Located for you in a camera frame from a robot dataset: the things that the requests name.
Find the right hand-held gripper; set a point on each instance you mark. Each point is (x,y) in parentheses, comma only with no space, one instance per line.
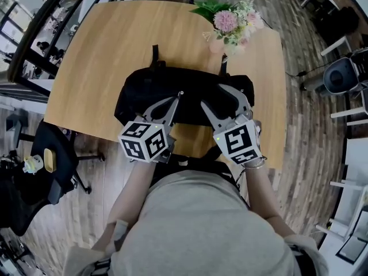
(238,142)

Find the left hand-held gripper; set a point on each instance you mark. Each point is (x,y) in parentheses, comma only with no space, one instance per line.
(143,142)

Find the black fabric bag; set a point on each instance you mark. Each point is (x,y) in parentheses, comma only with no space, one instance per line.
(161,88)

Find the person's right forearm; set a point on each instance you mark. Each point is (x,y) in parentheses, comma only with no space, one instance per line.
(261,194)

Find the person's left forearm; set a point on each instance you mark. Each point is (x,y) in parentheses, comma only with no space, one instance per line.
(126,194)

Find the black floor bag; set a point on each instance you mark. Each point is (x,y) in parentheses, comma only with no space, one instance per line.
(339,22)

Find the person's right hand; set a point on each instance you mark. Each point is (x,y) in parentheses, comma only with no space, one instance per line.
(258,134)

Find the pink flower vase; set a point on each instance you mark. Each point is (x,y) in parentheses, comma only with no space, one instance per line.
(217,47)

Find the pink and green flower bouquet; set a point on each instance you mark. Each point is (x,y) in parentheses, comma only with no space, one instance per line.
(227,20)

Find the grey round air purifier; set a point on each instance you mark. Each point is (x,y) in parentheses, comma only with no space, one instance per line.
(340,75)

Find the person's grey shirt torso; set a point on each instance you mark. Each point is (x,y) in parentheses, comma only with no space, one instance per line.
(201,226)

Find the black office chair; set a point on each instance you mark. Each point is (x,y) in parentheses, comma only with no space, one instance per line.
(54,165)

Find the yellow flat case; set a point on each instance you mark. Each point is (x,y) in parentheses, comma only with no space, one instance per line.
(49,160)

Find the small white toy figure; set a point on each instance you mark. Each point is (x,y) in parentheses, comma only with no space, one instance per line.
(33,164)

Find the black framed glass partition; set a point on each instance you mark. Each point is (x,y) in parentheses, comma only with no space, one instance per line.
(31,30)

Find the white metal rack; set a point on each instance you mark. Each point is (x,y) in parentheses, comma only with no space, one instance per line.
(348,206)

